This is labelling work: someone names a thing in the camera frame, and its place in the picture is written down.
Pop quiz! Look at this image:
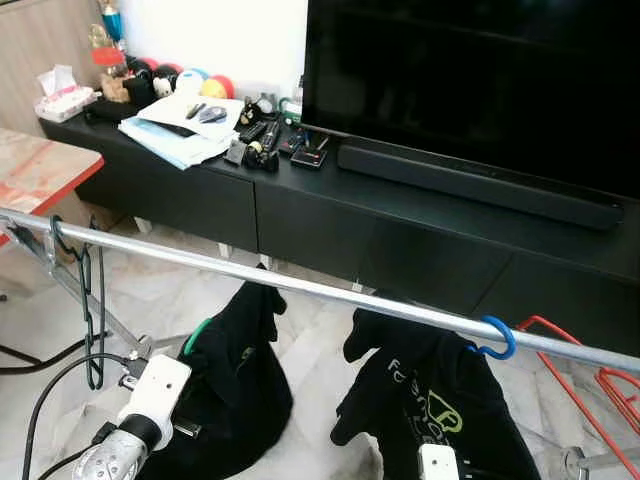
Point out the black remote control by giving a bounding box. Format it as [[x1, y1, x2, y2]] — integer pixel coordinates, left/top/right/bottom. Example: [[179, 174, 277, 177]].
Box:
[[237, 118, 269, 144]]

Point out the pink tissue box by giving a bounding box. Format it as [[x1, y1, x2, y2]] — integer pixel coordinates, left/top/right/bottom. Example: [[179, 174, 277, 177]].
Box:
[[33, 65, 101, 123]]

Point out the green mug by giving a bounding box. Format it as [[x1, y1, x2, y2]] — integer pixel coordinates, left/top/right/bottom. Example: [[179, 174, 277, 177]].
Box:
[[278, 97, 304, 125]]

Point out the black box with red label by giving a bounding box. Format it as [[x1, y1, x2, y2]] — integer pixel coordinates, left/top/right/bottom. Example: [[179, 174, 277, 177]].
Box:
[[290, 147, 331, 170]]

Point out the blue plastic hanger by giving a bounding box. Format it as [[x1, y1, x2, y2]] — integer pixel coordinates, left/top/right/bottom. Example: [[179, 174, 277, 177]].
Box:
[[470, 315, 518, 361]]

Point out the red plastic hanger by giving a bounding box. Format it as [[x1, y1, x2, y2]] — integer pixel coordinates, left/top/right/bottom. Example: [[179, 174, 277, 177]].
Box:
[[515, 315, 640, 479]]

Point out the black TV cabinet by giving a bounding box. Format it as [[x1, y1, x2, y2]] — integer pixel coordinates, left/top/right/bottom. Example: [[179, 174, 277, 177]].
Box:
[[40, 105, 640, 356]]

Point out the black soundbar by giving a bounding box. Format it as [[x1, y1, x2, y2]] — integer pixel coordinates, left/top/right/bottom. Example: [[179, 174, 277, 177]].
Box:
[[336, 140, 626, 233]]

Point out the red yellow ball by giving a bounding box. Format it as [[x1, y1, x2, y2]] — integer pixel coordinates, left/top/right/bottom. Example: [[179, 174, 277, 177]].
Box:
[[205, 73, 236, 100]]

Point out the green plastic hanger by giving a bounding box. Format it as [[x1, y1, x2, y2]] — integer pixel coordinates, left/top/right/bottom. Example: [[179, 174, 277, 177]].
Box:
[[180, 317, 213, 358]]

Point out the black floor cable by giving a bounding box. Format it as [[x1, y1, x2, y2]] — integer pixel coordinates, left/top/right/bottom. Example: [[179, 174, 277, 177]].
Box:
[[0, 338, 86, 377]]

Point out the marble folding table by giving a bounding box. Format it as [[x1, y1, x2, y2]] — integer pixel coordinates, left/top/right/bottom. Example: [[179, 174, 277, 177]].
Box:
[[0, 127, 106, 251]]

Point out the white blue ball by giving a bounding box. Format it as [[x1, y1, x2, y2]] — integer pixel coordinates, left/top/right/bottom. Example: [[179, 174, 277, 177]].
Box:
[[175, 68, 209, 98]]

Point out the black shirt with green logo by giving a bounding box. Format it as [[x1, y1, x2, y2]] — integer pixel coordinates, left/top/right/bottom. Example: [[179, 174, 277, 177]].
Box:
[[330, 305, 541, 480]]

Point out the black television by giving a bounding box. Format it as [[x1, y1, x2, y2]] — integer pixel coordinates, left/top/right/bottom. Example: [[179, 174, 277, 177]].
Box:
[[300, 0, 640, 199]]

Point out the black plastic hanger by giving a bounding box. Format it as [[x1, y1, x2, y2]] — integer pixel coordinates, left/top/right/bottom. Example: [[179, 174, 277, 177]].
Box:
[[50, 213, 109, 391]]

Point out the white paper stack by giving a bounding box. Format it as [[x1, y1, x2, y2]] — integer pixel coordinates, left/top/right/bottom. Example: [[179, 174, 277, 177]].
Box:
[[118, 92, 246, 171]]

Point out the black tape dispenser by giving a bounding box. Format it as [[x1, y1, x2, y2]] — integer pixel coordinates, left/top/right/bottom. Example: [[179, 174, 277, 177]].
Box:
[[243, 140, 281, 173]]

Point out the black mesh shirt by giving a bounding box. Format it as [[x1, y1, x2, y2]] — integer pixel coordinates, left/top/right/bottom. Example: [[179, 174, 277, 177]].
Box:
[[160, 265, 296, 480]]

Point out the grey computer mouse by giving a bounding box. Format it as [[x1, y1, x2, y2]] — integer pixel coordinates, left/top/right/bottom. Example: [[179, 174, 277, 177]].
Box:
[[196, 104, 229, 124]]

